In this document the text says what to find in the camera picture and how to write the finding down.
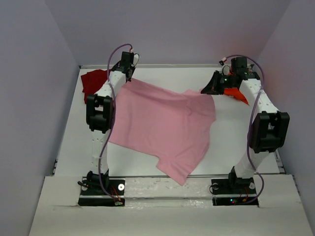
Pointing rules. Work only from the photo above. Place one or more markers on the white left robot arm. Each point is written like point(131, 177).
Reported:
point(100, 111)

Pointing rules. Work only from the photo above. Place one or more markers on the dark red folded t shirt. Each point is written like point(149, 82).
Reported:
point(92, 82)

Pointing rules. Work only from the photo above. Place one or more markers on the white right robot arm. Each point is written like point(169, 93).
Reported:
point(267, 126)

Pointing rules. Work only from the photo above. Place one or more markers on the aluminium table front rail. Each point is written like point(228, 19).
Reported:
point(214, 175)

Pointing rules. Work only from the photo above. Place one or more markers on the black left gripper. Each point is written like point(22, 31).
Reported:
point(130, 73)

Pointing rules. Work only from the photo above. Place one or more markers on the orange t shirt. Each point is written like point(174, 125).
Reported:
point(236, 94)

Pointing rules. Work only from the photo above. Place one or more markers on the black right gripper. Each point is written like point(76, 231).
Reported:
point(219, 82)

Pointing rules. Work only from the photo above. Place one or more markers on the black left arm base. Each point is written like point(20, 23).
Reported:
point(101, 191)

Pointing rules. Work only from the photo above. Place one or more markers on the pink t shirt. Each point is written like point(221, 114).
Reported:
point(174, 127)

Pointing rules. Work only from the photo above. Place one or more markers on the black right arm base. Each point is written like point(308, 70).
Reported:
point(233, 191)

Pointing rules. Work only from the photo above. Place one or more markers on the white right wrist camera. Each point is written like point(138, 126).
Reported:
point(225, 68)

